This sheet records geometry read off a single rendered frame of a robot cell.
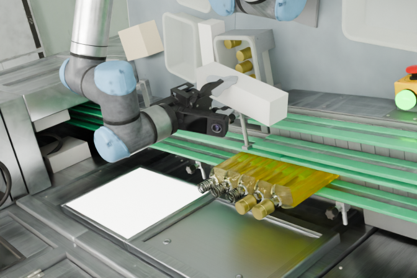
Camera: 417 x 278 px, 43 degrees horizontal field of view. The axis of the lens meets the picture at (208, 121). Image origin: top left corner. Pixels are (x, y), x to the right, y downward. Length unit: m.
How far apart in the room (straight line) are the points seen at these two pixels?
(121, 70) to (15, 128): 1.07
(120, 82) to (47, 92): 1.08
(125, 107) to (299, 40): 0.66
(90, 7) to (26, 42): 3.89
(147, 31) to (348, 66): 0.85
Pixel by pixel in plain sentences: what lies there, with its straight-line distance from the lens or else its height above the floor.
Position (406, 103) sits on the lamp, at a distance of 1.26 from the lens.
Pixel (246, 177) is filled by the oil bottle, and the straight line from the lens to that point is 1.36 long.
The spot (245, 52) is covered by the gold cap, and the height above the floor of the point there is 0.80.
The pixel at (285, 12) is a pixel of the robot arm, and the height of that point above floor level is 0.98.
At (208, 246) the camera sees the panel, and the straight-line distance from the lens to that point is 1.41.
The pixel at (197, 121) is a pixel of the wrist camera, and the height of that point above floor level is 1.24.
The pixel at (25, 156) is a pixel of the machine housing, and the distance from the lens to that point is 2.06.
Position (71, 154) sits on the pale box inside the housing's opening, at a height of 1.08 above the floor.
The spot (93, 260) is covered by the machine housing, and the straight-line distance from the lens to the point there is 1.54.
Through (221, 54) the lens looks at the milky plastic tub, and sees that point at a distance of 1.65.
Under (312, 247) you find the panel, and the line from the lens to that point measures 1.32.
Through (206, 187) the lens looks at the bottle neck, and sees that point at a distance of 1.41.
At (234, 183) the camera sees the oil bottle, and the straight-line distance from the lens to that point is 1.39.
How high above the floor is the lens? 1.87
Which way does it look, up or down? 35 degrees down
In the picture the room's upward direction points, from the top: 116 degrees counter-clockwise
